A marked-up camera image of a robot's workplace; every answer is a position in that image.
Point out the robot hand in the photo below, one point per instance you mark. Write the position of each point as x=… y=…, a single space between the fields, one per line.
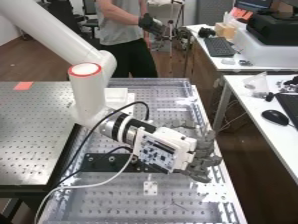
x=166 y=150

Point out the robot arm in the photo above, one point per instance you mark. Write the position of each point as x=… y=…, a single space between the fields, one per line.
x=54 y=30

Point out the thin stick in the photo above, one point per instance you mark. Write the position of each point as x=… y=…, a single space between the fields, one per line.
x=150 y=177

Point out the small white block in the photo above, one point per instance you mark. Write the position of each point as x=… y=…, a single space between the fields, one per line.
x=151 y=188

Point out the black plate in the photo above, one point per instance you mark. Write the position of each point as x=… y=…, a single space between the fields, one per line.
x=102 y=161

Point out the clear box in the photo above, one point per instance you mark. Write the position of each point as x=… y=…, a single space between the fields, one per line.
x=178 y=100

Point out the small white box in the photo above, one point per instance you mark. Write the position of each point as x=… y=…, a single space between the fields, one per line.
x=116 y=96

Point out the white desk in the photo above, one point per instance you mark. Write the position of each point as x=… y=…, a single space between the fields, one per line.
x=231 y=63
x=257 y=113

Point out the black mouse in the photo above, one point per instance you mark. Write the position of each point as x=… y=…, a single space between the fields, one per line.
x=276 y=117

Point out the clear plastic bag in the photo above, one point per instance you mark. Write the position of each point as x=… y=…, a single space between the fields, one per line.
x=256 y=85

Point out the black keyboard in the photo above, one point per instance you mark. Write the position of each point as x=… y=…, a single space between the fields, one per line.
x=291 y=108
x=219 y=46

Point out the tripod stand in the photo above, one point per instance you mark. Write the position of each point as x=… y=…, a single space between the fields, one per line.
x=171 y=40

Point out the red tape patch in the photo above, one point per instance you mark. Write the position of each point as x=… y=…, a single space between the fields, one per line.
x=23 y=86

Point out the person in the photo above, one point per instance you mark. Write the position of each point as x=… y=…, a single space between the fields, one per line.
x=118 y=30

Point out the cardboard box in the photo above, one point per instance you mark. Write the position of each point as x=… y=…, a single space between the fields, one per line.
x=225 y=30

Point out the black chair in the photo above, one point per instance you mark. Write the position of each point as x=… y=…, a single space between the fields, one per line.
x=90 y=20

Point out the black machine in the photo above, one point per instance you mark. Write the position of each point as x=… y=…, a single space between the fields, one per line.
x=275 y=28

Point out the screen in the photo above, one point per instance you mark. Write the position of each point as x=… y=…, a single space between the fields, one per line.
x=253 y=4

